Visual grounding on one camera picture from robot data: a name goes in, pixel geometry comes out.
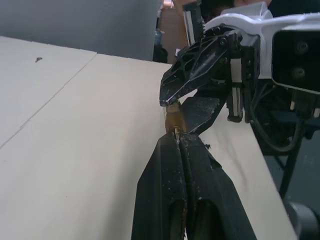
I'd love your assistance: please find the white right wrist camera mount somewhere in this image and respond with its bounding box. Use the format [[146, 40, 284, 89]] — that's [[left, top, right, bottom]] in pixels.
[[204, 0, 320, 96]]

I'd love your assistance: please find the grey round robot joint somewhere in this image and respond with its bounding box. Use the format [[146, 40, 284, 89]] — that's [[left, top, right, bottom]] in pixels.
[[284, 199, 320, 240]]

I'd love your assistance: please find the black metal frame leg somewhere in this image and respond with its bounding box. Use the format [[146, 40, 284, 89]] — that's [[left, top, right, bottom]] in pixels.
[[274, 139, 305, 200]]

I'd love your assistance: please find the grey partition panel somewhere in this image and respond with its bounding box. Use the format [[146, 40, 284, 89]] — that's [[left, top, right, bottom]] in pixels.
[[0, 0, 161, 62]]

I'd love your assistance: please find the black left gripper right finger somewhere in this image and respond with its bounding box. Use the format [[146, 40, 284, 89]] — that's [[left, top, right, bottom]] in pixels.
[[178, 133, 259, 240]]

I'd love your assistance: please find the blue water bottle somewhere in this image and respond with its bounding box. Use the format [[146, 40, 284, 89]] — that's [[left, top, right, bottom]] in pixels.
[[154, 28, 164, 47]]

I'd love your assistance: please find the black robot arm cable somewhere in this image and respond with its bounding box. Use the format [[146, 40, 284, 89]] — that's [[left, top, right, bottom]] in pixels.
[[249, 82, 308, 154]]

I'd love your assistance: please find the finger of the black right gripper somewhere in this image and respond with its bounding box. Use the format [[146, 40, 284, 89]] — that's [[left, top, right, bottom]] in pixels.
[[179, 79, 233, 137], [158, 24, 241, 107]]

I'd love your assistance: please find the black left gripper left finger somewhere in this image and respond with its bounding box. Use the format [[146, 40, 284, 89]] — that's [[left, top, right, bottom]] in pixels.
[[130, 133, 188, 240]]

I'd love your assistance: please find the brass padlock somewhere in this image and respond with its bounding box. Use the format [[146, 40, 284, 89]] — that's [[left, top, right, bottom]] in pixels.
[[163, 101, 187, 135]]

